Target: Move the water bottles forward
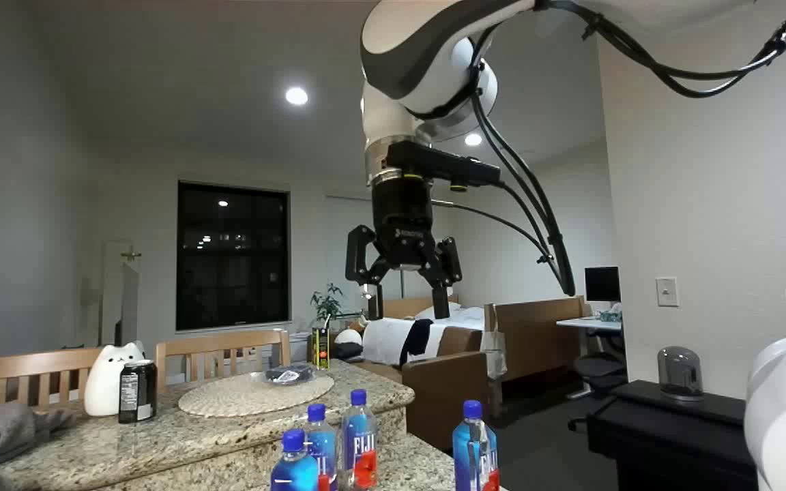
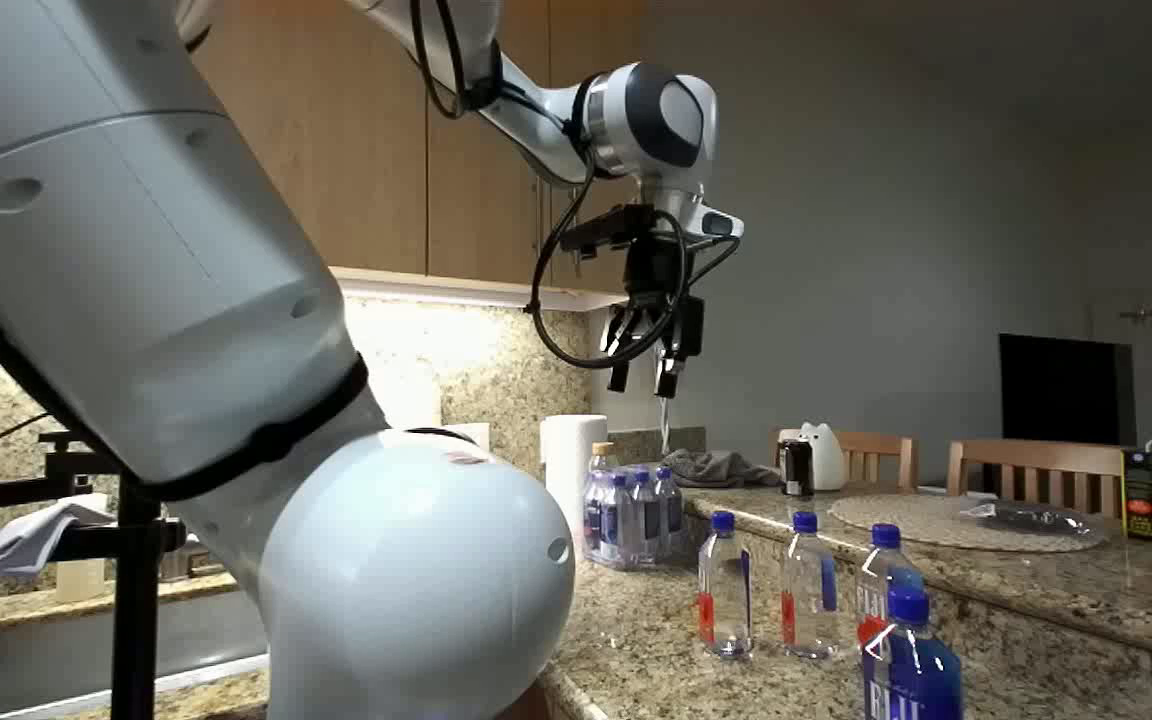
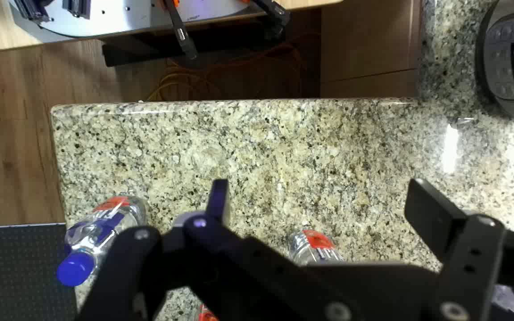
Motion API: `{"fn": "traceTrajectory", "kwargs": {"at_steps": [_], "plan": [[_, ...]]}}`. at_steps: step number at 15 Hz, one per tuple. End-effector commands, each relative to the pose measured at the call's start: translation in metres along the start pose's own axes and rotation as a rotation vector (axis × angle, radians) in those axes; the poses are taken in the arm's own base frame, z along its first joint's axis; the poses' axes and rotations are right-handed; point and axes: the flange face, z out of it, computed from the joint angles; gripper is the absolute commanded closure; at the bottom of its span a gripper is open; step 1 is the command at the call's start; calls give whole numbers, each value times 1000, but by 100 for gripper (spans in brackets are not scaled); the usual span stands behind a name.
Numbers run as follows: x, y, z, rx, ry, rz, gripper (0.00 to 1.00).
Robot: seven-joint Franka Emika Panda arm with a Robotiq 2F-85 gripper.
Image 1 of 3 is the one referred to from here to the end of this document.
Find wooden chair right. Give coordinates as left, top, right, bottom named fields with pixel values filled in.
left=156, top=328, right=292, bottom=394

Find Fiji water bottle front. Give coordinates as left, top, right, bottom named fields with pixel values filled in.
left=270, top=429, right=320, bottom=491

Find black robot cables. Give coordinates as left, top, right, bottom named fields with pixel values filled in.
left=429, top=0, right=786, bottom=300

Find small blue bowl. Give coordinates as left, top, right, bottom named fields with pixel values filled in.
left=264, top=365, right=314, bottom=388

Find ceiling light left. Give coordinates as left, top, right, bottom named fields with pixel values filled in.
left=284, top=84, right=311, bottom=106

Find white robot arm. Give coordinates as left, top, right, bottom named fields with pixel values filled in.
left=343, top=0, right=786, bottom=317

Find ceiling light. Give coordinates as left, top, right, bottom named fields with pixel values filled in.
left=284, top=84, right=311, bottom=106
left=464, top=132, right=483, bottom=147

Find white desk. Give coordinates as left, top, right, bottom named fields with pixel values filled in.
left=556, top=317, right=623, bottom=334

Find wooden chair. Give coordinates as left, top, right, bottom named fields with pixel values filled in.
left=0, top=349, right=99, bottom=411
left=156, top=328, right=292, bottom=394

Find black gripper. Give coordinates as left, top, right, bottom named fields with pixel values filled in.
left=343, top=174, right=460, bottom=319

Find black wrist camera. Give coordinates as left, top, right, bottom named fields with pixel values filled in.
left=386, top=143, right=498, bottom=185

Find black office chair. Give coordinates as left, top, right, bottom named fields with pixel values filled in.
left=571, top=331, right=628, bottom=400

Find green potted plant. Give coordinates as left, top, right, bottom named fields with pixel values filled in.
left=311, top=283, right=343, bottom=369

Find white wall switch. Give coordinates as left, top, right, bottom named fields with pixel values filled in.
left=655, top=275, right=678, bottom=308

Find black cabinet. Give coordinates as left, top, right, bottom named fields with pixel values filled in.
left=586, top=380, right=758, bottom=491

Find grey cloth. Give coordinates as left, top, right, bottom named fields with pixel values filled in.
left=0, top=400, right=73, bottom=462

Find ceiling light right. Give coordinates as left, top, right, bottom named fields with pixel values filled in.
left=464, top=132, right=483, bottom=147

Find grey device on cabinet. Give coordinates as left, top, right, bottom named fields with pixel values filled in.
left=658, top=346, right=702, bottom=395

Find Fiji water bottle red label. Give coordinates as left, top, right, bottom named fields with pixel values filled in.
left=340, top=388, right=377, bottom=491

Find black canister with label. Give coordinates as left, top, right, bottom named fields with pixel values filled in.
left=118, top=360, right=156, bottom=422

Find wooden chair left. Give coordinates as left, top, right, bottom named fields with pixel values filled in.
left=0, top=349, right=99, bottom=411

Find dark window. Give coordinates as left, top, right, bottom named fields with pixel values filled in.
left=174, top=184, right=290, bottom=331

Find computer monitor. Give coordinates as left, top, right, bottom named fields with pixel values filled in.
left=584, top=268, right=620, bottom=302

